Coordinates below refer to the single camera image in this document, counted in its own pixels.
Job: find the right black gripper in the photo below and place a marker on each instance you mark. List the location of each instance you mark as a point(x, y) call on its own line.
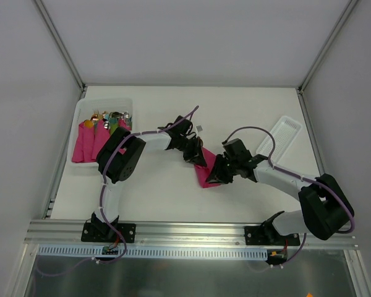
point(224, 167)

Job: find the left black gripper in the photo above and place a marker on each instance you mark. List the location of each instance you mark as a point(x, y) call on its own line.
point(191, 151)

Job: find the pink paper napkin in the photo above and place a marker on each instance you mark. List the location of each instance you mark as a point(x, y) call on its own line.
point(203, 172)

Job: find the small white perforated tray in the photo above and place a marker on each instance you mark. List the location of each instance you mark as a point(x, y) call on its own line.
point(284, 132)

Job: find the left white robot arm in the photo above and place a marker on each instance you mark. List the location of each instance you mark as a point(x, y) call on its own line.
point(117, 161)

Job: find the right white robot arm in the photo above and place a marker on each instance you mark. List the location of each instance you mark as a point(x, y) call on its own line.
point(324, 207)

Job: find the pink rolled napkin right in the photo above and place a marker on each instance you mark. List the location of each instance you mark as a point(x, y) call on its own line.
point(122, 123)

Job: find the pink rolled napkin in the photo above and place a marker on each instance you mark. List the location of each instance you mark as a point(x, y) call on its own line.
point(122, 123)
point(94, 138)
point(78, 153)

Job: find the green rolled napkin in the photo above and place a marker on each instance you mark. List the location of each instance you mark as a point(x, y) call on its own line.
point(113, 125)

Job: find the pink rolled napkin far left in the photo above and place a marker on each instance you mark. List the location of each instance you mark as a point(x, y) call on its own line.
point(78, 153)

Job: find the orange round spoon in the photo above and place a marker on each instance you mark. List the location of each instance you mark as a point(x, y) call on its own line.
point(88, 124)

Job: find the large white plastic basket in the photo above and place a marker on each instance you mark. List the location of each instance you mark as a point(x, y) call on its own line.
point(98, 109)

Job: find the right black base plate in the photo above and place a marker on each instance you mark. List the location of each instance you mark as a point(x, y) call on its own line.
point(268, 236)

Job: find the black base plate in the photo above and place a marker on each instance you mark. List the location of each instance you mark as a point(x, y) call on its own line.
point(90, 234)
point(268, 236)

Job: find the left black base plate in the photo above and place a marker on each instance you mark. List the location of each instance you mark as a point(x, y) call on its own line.
point(90, 234)

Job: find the aluminium mounting rail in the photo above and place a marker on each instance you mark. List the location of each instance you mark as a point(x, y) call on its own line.
point(176, 234)

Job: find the white slotted cable duct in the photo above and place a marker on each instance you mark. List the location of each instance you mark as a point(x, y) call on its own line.
point(151, 252)

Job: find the right aluminium frame post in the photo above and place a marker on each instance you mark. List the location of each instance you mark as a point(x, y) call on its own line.
point(334, 33)

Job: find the aluminium frame post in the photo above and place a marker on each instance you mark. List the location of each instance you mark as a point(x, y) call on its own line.
point(334, 33)
point(60, 45)

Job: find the left aluminium frame post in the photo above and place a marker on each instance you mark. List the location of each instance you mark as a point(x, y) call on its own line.
point(60, 45)

